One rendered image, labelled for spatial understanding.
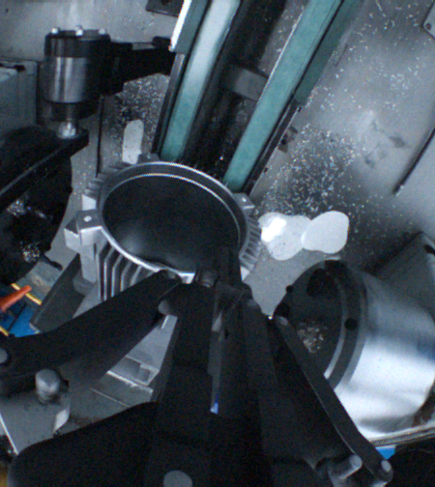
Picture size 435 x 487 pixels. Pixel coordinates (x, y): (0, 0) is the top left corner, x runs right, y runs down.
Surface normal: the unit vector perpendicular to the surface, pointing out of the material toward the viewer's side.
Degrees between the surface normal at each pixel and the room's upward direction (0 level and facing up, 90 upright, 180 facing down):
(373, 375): 55
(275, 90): 0
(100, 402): 90
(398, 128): 0
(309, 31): 0
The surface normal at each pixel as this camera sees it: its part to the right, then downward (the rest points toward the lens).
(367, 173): -0.25, 0.67
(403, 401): 0.04, 0.06
